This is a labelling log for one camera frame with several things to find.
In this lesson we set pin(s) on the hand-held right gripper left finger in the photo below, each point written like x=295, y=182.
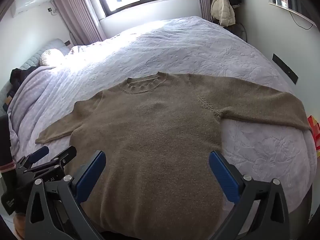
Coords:
x=90, y=177

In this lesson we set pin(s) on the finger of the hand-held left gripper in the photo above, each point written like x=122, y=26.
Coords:
x=63, y=157
x=37, y=154

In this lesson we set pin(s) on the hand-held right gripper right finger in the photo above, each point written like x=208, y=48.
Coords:
x=224, y=177

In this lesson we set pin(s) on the brown knit sweater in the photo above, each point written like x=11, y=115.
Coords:
x=155, y=135

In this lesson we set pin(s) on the dark clothes pile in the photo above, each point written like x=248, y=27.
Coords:
x=18, y=76

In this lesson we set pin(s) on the lavender fleece blanket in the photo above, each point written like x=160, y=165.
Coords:
x=35, y=95

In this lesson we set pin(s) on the round cream pillow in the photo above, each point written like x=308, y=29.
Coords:
x=51, y=57

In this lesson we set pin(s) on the grey quilted headboard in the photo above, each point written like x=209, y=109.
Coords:
x=37, y=55

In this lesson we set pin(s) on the red patterned item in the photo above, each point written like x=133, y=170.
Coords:
x=314, y=130

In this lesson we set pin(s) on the lavender embossed bedspread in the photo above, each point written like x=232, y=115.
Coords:
x=190, y=45

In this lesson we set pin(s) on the dark standing fan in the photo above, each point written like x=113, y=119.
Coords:
x=241, y=31

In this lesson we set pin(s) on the mauve pleated curtain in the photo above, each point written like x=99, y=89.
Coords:
x=77, y=10
x=206, y=0

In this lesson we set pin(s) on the white air conditioner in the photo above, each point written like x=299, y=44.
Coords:
x=33, y=1

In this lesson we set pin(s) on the cream puffer jacket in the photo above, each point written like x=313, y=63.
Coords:
x=222, y=10

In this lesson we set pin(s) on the black wall panel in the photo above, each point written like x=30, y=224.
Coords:
x=285, y=68

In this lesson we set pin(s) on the wall power outlet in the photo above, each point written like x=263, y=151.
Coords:
x=51, y=9

